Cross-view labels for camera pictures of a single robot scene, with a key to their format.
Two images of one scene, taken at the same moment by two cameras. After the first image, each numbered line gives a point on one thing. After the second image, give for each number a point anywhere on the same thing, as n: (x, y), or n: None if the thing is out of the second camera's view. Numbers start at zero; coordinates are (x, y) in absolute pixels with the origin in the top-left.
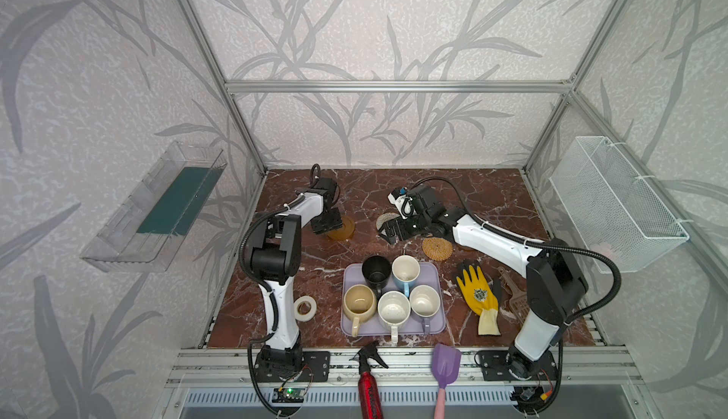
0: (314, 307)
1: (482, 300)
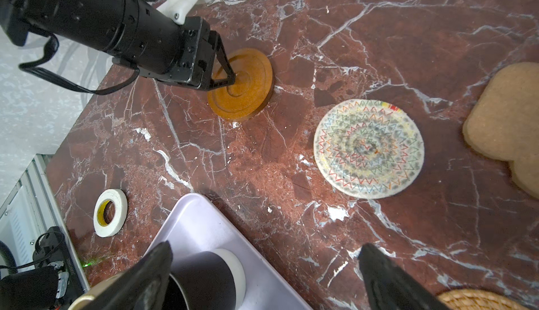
0: (120, 201)
1: None
